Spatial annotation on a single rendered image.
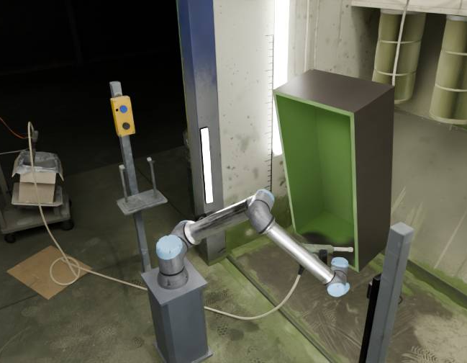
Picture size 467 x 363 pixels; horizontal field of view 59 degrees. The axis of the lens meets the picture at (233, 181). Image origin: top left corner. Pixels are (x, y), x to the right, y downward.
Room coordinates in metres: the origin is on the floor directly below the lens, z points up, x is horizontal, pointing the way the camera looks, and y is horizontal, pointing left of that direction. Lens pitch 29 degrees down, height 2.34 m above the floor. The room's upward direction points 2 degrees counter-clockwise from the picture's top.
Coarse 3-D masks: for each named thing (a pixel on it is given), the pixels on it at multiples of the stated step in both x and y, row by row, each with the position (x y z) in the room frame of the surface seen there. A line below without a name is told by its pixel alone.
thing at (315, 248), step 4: (304, 244) 2.05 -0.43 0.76; (308, 244) 2.06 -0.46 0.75; (316, 244) 2.09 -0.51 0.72; (308, 248) 2.02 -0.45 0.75; (312, 248) 2.03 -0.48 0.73; (316, 248) 2.05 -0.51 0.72; (320, 248) 2.06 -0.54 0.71; (324, 248) 2.07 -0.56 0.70; (328, 248) 2.08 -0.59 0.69; (332, 248) 2.10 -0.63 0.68; (336, 248) 2.13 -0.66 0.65; (340, 248) 2.14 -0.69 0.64; (344, 248) 2.15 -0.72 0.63; (348, 248) 2.17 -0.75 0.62; (352, 248) 2.18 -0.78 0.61; (316, 252) 2.05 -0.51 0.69; (328, 252) 2.08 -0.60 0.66; (332, 252) 2.10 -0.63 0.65; (300, 264) 2.03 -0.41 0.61; (300, 268) 2.02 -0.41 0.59; (304, 268) 2.02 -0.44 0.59; (300, 272) 2.01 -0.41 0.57
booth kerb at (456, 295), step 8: (384, 248) 2.77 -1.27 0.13; (408, 264) 2.56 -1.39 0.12; (416, 264) 2.51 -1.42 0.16; (416, 272) 2.49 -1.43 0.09; (424, 272) 2.44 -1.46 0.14; (424, 280) 2.43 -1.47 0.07; (432, 280) 2.37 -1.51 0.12; (440, 280) 2.33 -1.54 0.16; (440, 288) 2.31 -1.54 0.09; (448, 288) 2.27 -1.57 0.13; (456, 288) 2.23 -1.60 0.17; (448, 296) 2.25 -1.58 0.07; (456, 296) 2.21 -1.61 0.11; (464, 296) 2.17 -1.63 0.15; (464, 304) 2.15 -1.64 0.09
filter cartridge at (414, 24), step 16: (384, 16) 3.31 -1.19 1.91; (400, 16) 3.23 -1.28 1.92; (416, 16) 3.20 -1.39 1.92; (384, 32) 3.29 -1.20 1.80; (416, 32) 3.21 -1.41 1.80; (384, 48) 3.27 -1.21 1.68; (400, 48) 3.20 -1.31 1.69; (416, 48) 3.22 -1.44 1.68; (384, 64) 3.26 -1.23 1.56; (400, 64) 3.22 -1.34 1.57; (416, 64) 3.25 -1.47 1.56; (384, 80) 3.26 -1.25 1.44; (400, 80) 3.20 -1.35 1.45; (400, 96) 3.21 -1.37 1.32
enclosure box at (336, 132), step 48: (288, 96) 2.34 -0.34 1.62; (336, 96) 2.19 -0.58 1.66; (384, 96) 2.12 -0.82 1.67; (288, 144) 2.53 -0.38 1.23; (336, 144) 2.58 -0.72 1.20; (384, 144) 2.16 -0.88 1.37; (288, 192) 2.54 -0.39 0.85; (336, 192) 2.65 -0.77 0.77; (384, 192) 2.21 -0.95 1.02; (336, 240) 2.44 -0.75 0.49; (384, 240) 2.27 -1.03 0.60
